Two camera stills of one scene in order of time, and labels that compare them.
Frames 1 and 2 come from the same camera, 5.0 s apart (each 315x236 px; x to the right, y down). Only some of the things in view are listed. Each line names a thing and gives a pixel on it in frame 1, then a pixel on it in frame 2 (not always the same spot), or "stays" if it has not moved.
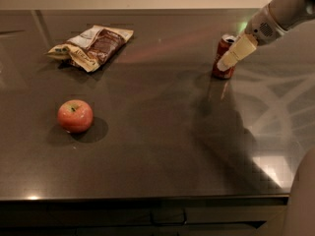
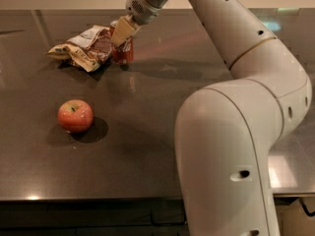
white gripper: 262,26 to 143,11
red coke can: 226,40 to 121,54
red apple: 75,116 stays
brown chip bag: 93,47 stays
